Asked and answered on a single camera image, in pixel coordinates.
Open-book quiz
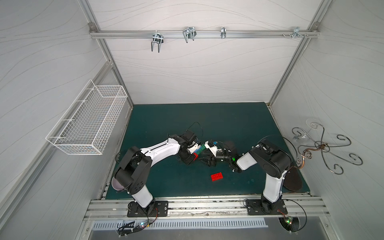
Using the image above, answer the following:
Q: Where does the long green lego brick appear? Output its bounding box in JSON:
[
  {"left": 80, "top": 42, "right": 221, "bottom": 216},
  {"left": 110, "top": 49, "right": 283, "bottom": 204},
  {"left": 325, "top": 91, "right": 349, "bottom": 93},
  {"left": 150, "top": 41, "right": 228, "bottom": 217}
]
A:
[{"left": 200, "top": 145, "right": 206, "bottom": 153}]

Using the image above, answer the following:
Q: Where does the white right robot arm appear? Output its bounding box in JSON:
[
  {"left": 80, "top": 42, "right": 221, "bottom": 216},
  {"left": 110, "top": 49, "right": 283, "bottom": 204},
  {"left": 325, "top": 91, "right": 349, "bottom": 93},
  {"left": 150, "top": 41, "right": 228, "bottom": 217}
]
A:
[{"left": 193, "top": 137, "right": 294, "bottom": 204}]

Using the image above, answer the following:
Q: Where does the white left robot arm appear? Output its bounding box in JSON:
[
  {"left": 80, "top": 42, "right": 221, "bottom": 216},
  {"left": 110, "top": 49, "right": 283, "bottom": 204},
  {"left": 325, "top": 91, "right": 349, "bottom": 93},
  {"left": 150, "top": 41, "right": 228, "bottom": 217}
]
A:
[{"left": 111, "top": 131, "right": 199, "bottom": 209}]

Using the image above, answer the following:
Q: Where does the green table mat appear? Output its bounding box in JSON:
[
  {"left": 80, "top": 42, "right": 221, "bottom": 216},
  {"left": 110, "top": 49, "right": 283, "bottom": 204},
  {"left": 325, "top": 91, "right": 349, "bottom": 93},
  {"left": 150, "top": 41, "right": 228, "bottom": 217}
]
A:
[{"left": 120, "top": 103, "right": 292, "bottom": 198}]

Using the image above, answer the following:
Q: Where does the dark oval stand base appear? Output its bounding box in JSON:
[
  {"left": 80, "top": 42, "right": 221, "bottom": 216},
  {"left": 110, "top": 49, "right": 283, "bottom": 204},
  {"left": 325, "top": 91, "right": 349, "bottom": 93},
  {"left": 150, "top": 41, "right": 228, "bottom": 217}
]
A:
[{"left": 283, "top": 168, "right": 303, "bottom": 192}]

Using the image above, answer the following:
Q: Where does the white vent strip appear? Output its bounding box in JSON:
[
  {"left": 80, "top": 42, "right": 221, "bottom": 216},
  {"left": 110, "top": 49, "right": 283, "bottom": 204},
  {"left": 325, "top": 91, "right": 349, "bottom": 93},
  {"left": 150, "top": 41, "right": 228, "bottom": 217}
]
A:
[{"left": 92, "top": 218, "right": 268, "bottom": 231}]

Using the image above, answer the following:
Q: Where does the lilac bowl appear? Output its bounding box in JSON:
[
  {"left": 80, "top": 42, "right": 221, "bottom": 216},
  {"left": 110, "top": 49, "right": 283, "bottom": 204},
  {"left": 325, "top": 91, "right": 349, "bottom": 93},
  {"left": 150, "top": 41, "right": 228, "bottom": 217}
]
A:
[{"left": 111, "top": 177, "right": 125, "bottom": 191}]

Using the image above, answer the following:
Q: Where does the metal curled hook stand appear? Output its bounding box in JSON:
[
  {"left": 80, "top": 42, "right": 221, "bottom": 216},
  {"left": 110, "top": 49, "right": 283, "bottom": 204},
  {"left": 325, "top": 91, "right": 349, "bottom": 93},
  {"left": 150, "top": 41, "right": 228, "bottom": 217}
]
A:
[{"left": 292, "top": 121, "right": 364, "bottom": 176}]

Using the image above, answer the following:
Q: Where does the metal double hook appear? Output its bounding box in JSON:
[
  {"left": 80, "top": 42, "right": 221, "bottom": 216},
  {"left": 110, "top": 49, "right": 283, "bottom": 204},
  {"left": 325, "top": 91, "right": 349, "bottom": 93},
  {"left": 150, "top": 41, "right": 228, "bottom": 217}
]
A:
[{"left": 151, "top": 33, "right": 164, "bottom": 53}]

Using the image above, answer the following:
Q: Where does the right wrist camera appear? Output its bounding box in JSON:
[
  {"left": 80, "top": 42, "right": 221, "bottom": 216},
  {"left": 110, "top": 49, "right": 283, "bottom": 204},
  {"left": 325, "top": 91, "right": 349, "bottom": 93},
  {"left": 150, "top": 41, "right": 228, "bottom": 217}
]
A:
[{"left": 205, "top": 141, "right": 218, "bottom": 157}]

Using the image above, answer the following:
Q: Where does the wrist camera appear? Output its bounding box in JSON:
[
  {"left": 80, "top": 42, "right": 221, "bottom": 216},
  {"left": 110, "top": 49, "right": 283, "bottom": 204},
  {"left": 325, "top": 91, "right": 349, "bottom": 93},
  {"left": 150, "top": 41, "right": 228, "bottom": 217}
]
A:
[
  {"left": 182, "top": 130, "right": 198, "bottom": 149},
  {"left": 205, "top": 141, "right": 218, "bottom": 157}
]

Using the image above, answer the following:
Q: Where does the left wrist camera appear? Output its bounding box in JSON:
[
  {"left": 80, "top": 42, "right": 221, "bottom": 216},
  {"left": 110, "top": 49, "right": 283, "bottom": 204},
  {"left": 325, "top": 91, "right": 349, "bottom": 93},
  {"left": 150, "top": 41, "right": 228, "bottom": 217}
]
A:
[{"left": 182, "top": 130, "right": 198, "bottom": 149}]

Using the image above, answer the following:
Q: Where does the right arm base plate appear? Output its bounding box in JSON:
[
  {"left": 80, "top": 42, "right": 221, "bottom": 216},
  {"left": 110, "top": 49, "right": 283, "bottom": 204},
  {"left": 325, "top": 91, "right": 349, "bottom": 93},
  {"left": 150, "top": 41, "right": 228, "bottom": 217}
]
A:
[{"left": 243, "top": 199, "right": 288, "bottom": 216}]

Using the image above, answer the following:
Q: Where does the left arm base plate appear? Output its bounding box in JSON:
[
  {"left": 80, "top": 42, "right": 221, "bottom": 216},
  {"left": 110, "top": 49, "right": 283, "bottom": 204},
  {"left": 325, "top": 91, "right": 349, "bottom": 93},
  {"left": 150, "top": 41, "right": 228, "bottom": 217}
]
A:
[{"left": 127, "top": 201, "right": 169, "bottom": 218}]

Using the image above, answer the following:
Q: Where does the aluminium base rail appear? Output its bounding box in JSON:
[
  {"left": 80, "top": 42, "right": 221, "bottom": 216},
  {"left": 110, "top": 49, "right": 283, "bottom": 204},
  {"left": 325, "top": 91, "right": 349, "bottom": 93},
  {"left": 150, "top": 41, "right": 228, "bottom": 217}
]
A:
[{"left": 84, "top": 193, "right": 331, "bottom": 220}]

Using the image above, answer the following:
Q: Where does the white wire basket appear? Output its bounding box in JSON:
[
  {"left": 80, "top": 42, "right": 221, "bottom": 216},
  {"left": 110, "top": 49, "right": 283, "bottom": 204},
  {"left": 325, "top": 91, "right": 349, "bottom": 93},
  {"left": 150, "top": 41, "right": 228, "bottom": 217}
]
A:
[{"left": 46, "top": 80, "right": 128, "bottom": 156}]

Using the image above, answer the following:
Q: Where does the metal wire clip hook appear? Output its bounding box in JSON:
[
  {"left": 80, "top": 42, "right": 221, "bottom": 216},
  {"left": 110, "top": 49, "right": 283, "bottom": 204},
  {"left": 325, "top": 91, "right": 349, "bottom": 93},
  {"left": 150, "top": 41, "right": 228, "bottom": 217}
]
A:
[{"left": 183, "top": 27, "right": 197, "bottom": 43}]

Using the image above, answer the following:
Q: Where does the small metal ring hook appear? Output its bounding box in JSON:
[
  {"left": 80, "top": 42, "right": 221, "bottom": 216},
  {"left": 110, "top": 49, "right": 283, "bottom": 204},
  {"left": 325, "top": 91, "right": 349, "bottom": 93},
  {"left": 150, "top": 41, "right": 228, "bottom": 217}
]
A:
[{"left": 221, "top": 27, "right": 227, "bottom": 39}]

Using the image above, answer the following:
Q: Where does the metal bracket hook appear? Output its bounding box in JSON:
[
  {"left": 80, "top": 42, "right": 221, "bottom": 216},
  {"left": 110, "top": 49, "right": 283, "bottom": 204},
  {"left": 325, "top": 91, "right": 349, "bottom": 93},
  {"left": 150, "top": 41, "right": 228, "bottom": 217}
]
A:
[{"left": 282, "top": 27, "right": 309, "bottom": 39}]

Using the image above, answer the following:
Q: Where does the horizontal aluminium rail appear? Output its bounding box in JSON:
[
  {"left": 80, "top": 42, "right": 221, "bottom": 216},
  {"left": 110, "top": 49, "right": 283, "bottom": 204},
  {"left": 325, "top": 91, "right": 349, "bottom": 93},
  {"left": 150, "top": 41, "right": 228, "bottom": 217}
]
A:
[{"left": 90, "top": 29, "right": 321, "bottom": 40}]

